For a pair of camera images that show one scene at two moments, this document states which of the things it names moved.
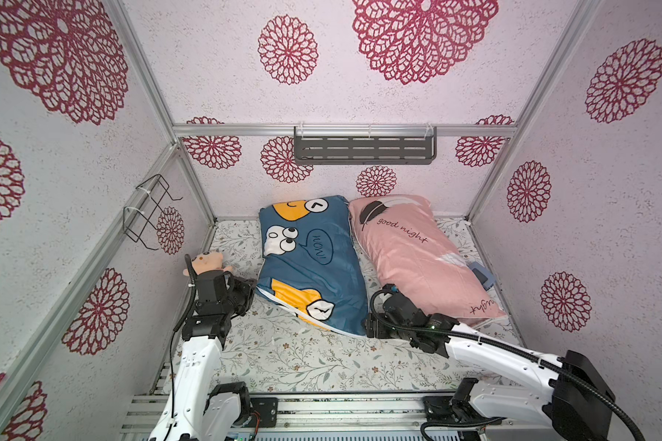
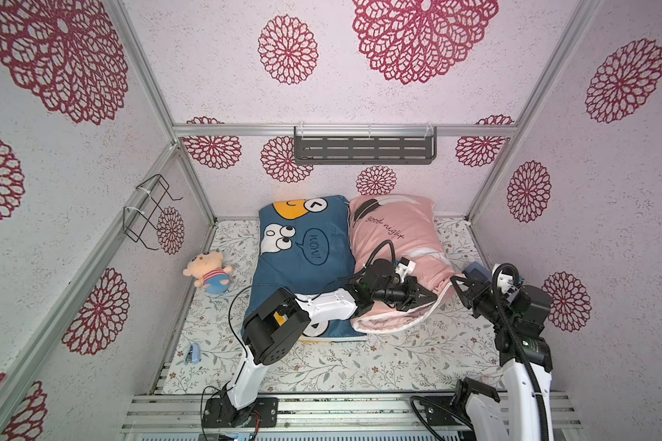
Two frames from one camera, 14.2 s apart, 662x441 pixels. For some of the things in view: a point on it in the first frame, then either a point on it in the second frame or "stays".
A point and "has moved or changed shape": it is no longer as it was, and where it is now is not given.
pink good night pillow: x=411 y=251 has moved or changed shape
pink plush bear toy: x=208 y=261 stays
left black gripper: x=246 y=287 -> x=414 y=291
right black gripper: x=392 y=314 -> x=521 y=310
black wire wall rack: x=142 y=207 stays
